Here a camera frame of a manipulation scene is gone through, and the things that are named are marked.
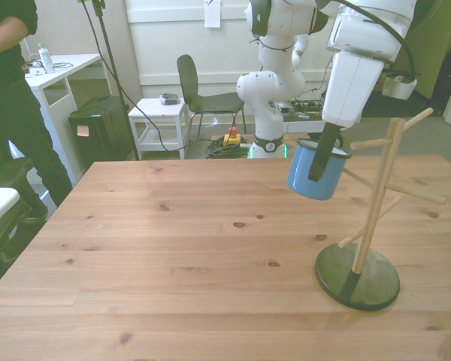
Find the small white side table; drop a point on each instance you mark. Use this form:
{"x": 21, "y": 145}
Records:
{"x": 158, "y": 109}

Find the person in dark clothes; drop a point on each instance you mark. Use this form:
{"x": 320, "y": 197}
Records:
{"x": 7, "y": 105}

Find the black computer tower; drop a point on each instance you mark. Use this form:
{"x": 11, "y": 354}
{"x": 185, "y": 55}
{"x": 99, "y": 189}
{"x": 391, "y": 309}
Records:
{"x": 105, "y": 128}

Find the black tripod stand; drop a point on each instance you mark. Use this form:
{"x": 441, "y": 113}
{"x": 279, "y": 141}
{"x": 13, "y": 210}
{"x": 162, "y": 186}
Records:
{"x": 109, "y": 49}

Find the yellow emergency stop button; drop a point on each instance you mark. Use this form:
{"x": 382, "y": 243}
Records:
{"x": 232, "y": 139}

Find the blue enamel mug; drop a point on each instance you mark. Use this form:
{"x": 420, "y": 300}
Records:
{"x": 304, "y": 176}

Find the wooden mug tree black base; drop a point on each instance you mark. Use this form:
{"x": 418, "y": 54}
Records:
{"x": 376, "y": 289}

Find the black plastic chair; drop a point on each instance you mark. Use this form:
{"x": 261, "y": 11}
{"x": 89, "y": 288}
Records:
{"x": 188, "y": 79}

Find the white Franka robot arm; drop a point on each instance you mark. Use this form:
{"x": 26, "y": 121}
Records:
{"x": 270, "y": 86}

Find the black office chair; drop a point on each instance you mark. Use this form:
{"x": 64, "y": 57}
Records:
{"x": 11, "y": 173}

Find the white paper sheet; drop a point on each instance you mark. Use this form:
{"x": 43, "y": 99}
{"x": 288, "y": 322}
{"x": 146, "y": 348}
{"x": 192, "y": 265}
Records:
{"x": 212, "y": 15}

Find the white wheeled cart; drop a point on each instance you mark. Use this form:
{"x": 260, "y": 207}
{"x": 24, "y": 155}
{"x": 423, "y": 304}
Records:
{"x": 304, "y": 124}

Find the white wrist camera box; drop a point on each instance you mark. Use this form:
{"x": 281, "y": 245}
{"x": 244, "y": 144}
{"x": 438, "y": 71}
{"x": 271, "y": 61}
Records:
{"x": 398, "y": 88}

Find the clear plastic bottle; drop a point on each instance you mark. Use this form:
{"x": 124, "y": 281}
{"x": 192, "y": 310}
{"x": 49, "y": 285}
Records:
{"x": 46, "y": 58}

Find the small grey handheld device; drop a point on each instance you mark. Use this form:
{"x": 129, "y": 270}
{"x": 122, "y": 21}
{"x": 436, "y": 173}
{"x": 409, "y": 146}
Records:
{"x": 169, "y": 99}

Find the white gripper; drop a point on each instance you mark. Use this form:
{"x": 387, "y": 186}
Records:
{"x": 351, "y": 90}

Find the orange sticky note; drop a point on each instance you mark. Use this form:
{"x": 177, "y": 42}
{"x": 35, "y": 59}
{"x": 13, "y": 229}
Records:
{"x": 83, "y": 131}

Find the white desk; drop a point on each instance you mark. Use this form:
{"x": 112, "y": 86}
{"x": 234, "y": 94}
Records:
{"x": 71, "y": 64}

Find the black bag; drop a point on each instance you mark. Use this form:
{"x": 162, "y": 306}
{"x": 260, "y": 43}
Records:
{"x": 449, "y": 79}

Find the small white box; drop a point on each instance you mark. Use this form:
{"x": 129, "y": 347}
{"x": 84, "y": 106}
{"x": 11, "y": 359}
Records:
{"x": 37, "y": 70}

